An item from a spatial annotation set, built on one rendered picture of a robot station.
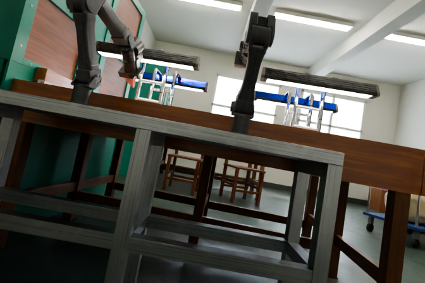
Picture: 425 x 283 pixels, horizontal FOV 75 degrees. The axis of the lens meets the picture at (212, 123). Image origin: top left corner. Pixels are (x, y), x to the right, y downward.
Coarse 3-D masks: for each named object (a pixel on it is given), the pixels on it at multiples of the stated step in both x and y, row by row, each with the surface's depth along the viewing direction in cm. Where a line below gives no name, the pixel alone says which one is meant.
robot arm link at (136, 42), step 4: (128, 36) 118; (132, 36) 120; (128, 40) 118; (132, 40) 120; (136, 40) 126; (140, 40) 130; (132, 44) 120; (136, 44) 127; (140, 44) 129; (124, 48) 121; (128, 48) 121; (132, 48) 121; (136, 48) 127; (140, 48) 129
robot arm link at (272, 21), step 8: (256, 16) 94; (272, 16) 95; (248, 24) 95; (256, 24) 93; (264, 24) 98; (272, 24) 93; (248, 32) 91; (272, 32) 91; (248, 40) 92; (272, 40) 91
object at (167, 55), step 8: (96, 48) 156; (104, 48) 156; (112, 48) 156; (120, 48) 157; (144, 48) 158; (144, 56) 154; (152, 56) 154; (160, 56) 154; (168, 56) 154; (176, 56) 154; (184, 56) 154; (192, 56) 155; (184, 64) 152; (192, 64) 151
